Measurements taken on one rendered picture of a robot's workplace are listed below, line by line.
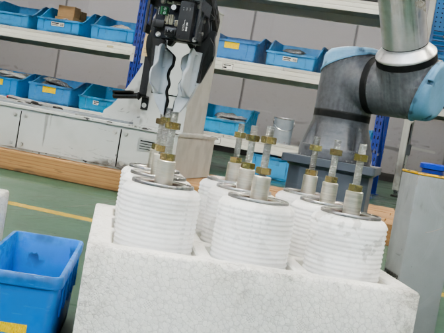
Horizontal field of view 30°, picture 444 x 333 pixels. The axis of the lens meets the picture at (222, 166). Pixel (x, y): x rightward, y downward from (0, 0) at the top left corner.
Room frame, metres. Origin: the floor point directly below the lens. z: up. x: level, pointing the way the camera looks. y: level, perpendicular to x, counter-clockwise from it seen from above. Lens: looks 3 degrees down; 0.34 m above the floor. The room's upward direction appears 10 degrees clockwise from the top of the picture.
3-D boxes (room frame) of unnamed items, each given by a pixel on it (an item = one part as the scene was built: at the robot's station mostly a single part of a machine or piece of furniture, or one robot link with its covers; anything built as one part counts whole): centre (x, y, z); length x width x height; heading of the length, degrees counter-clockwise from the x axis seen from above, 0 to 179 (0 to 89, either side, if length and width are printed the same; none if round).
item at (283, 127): (6.02, -0.39, 0.35); 0.16 x 0.15 x 0.19; 76
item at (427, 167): (1.24, -0.31, 0.32); 0.04 x 0.04 x 0.02
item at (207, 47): (1.11, 0.06, 0.43); 0.05 x 0.02 x 0.09; 81
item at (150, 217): (0.99, 0.07, 0.16); 0.10 x 0.10 x 0.18
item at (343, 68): (1.70, -0.23, 0.47); 0.13 x 0.12 x 0.14; 52
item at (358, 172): (1.03, -0.17, 0.30); 0.01 x 0.01 x 0.08
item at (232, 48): (6.20, 0.02, 0.89); 0.50 x 0.38 x 0.21; 166
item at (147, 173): (1.11, 0.08, 0.25); 0.08 x 0.08 x 0.01
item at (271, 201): (1.01, -0.05, 0.25); 0.08 x 0.08 x 0.01
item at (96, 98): (6.45, 0.92, 0.36); 0.50 x 0.38 x 0.21; 165
